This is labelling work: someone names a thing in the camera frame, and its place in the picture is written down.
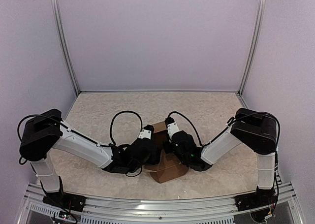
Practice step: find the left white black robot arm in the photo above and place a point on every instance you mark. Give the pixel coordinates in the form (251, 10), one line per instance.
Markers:
(40, 133)

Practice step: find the brown cardboard box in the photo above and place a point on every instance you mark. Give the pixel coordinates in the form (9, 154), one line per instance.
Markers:
(169, 166)

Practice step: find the aluminium corner post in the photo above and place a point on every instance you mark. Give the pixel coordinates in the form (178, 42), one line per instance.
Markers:
(253, 46)
(64, 46)

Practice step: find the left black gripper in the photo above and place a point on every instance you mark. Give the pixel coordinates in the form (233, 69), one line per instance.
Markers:
(153, 160)

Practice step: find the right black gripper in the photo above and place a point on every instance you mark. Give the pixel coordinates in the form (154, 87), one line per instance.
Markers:
(166, 147)

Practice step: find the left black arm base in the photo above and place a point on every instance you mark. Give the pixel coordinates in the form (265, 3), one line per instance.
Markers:
(64, 200)

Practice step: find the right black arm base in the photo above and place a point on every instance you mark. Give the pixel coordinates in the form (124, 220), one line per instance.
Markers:
(256, 199)

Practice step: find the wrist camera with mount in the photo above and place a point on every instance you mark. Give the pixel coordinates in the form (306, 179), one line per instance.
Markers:
(146, 132)
(173, 130)

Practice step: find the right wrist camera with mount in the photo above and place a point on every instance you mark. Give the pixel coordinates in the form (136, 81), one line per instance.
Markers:
(173, 130)

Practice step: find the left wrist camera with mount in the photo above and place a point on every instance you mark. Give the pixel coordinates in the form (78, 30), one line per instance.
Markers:
(146, 132)

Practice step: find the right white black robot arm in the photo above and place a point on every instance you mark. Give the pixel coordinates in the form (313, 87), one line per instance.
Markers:
(259, 131)

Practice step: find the left aluminium corner post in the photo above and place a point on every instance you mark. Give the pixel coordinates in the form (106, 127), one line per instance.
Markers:
(64, 46)

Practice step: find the right aluminium corner post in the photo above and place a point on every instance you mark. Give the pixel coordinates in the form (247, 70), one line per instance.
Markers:
(253, 46)

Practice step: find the front aluminium frame rail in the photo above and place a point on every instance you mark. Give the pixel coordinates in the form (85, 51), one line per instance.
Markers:
(106, 210)

